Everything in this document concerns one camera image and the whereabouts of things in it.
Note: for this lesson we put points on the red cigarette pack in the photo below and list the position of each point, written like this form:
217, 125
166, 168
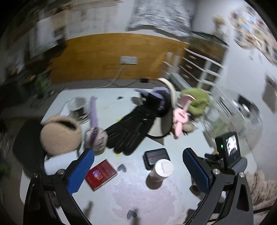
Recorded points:
100, 174

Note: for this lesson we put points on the fish tank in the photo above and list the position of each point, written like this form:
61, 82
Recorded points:
208, 45

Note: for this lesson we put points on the black small case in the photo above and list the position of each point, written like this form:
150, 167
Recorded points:
150, 157

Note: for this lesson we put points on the black white mug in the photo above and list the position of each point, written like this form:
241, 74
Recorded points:
78, 109

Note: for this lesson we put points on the purple fluffy cloth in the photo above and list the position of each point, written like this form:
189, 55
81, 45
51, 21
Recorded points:
158, 96

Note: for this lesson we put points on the green fluffy hat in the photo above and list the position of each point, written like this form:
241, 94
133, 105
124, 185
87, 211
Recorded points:
202, 100

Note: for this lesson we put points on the pink bunny hand mirror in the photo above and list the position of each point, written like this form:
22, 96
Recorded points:
180, 116

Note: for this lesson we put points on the clear plastic storage bin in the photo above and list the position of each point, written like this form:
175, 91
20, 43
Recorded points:
229, 111

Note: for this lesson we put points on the white drawer shelf unit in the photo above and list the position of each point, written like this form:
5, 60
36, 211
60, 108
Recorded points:
199, 71

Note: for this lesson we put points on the beige black sun visor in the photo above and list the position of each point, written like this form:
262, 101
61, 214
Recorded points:
162, 126

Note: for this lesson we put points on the patterned fabric ball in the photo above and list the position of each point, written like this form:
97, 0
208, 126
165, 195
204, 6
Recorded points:
95, 139

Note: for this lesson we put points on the white capped supplement bottle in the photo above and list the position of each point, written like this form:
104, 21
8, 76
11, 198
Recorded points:
162, 169

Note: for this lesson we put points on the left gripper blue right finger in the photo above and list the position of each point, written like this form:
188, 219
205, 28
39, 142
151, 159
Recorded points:
199, 170

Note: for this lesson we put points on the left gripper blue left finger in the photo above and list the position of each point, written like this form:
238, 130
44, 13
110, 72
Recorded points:
78, 169

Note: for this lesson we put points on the white wall power strip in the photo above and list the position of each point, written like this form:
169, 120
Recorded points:
128, 60

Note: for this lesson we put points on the black winter glove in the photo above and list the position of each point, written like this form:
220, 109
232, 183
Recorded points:
126, 135

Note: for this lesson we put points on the beige fluffy earmuffs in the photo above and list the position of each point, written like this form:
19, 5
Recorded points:
60, 135

